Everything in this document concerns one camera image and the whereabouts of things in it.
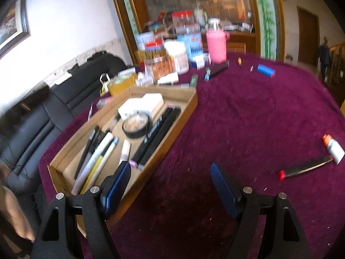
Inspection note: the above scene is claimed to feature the dark tape roll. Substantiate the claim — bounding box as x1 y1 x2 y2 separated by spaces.
122 112 151 140

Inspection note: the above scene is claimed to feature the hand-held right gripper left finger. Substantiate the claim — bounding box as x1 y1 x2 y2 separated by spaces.
31 160 132 259

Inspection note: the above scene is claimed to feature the black marker with grey collar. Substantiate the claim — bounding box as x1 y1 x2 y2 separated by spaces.
130 107 174 168

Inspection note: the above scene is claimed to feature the white and blue carton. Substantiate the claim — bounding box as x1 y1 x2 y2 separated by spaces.
135 32 155 52

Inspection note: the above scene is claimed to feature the yellow tape roll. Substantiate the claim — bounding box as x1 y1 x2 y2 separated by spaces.
107 71 136 97

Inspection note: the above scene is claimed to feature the bamboo painted panel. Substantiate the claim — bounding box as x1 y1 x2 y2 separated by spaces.
251 0 281 60

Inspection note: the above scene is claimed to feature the black marker with pink ends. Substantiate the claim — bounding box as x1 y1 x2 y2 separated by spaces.
138 108 182 171

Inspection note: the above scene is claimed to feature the blue cylinder with orange end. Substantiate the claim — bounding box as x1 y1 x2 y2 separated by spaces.
257 64 276 78

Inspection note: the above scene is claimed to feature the framed wall picture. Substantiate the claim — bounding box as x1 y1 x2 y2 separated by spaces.
0 0 31 57

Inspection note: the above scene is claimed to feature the wooden stair railing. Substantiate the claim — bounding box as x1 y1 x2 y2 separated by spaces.
322 43 345 87

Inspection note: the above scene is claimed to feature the white bottle with orange cap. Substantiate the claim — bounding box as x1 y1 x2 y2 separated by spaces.
322 134 345 165

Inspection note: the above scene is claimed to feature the small white and blue box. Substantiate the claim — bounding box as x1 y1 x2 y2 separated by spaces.
190 54 209 69

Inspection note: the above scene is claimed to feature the black leather sofa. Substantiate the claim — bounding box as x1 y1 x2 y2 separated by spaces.
0 51 128 203

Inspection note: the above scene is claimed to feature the dark grey pen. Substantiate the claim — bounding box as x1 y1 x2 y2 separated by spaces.
74 126 100 180

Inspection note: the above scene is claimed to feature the wooden cabinet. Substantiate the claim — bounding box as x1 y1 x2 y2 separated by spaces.
226 31 256 53

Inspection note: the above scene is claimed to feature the pink knitted bottle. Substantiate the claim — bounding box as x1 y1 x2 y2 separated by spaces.
206 18 230 63

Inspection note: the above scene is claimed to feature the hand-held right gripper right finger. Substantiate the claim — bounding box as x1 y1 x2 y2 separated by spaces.
210 163 310 259

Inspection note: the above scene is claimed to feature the person's beige trouser leg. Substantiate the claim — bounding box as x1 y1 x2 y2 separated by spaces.
0 164 37 245

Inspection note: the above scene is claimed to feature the green and white bottle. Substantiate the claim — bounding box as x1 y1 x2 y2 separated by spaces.
194 5 208 29

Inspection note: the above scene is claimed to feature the clear jar with blue label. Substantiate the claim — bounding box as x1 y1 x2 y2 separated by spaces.
176 24 202 61

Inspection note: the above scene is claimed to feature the clear jar with red lid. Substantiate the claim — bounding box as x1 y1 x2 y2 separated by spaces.
172 11 194 29

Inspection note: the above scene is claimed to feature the white pen with teal tip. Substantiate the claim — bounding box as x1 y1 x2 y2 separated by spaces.
102 137 119 165

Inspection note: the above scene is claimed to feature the short white crayon marker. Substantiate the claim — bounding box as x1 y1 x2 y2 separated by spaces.
120 139 132 164

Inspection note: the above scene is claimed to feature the white tube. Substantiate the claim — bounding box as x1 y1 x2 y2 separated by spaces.
157 73 180 85

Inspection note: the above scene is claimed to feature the black marker with red cap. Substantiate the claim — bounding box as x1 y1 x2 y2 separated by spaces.
277 155 335 182

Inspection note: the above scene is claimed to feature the yellow and black mechanical pencil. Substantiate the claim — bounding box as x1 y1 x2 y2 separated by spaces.
80 155 104 195

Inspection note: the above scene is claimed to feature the shallow cardboard box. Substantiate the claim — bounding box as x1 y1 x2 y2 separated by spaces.
48 86 198 238

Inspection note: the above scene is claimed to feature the wooden door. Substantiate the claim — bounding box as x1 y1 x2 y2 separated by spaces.
297 7 320 66

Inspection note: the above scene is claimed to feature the small white item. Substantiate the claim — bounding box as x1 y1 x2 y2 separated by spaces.
136 77 154 87

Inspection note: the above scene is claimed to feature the red and blue lid container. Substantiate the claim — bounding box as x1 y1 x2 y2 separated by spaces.
144 39 165 57

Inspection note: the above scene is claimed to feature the small white charger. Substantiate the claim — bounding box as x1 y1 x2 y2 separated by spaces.
140 93 164 114

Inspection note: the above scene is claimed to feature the clear packet with red item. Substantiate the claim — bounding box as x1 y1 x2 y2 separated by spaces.
96 97 112 110

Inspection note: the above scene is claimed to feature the large white charger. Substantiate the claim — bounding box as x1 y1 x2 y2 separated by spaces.
118 98 158 120

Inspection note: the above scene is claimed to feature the long white marker pen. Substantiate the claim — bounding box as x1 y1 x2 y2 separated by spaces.
71 132 114 195

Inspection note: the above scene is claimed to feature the white plastic jar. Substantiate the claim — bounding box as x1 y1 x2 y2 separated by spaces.
164 40 190 74

